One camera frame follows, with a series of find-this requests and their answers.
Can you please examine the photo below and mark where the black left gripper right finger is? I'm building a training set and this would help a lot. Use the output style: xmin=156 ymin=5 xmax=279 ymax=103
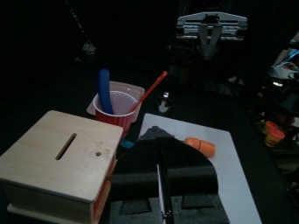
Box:
xmin=156 ymin=126 xmax=231 ymax=224

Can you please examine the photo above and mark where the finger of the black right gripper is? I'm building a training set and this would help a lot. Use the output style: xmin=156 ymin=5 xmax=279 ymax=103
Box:
xmin=211 ymin=24 xmax=224 ymax=60
xmin=197 ymin=24 xmax=213 ymax=61

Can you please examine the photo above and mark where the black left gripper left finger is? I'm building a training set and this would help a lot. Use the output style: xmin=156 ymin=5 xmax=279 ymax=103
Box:
xmin=108 ymin=125 xmax=164 ymax=224

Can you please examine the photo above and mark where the blue tape square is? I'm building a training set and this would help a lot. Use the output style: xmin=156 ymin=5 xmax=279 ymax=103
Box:
xmin=119 ymin=139 xmax=136 ymax=150

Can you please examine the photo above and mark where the white plastic cutting board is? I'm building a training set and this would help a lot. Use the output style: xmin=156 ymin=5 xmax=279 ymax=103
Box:
xmin=137 ymin=113 xmax=263 ymax=224

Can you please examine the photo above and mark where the orange toy carrot green leaf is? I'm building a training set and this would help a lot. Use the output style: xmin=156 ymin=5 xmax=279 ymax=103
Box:
xmin=183 ymin=136 xmax=216 ymax=158

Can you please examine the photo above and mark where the red plastic cup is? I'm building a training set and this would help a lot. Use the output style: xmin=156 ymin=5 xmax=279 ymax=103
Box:
xmin=92 ymin=90 xmax=139 ymax=138

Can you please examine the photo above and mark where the white blue plastic bag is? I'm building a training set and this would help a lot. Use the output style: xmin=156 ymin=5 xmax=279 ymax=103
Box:
xmin=267 ymin=31 xmax=299 ymax=81

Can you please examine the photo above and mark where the wooden box with slot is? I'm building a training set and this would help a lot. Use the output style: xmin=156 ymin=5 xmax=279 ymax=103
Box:
xmin=0 ymin=109 xmax=125 ymax=224

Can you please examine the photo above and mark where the red plastic spoon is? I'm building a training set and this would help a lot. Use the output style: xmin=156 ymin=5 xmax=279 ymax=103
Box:
xmin=129 ymin=70 xmax=169 ymax=113

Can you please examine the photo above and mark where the orange lidded yellow tub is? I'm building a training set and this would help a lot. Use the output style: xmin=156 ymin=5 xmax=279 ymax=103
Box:
xmin=264 ymin=128 xmax=286 ymax=148
xmin=262 ymin=121 xmax=278 ymax=135

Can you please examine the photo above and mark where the small grey clamp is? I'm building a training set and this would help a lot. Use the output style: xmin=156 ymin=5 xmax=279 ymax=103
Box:
xmin=80 ymin=42 xmax=97 ymax=56

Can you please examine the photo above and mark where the blue plastic utensil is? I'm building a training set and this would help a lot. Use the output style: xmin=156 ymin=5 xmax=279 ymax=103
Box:
xmin=97 ymin=68 xmax=116 ymax=116

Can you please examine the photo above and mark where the thin beaded cord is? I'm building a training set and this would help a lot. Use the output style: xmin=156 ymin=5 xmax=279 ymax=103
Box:
xmin=63 ymin=0 xmax=92 ymax=45

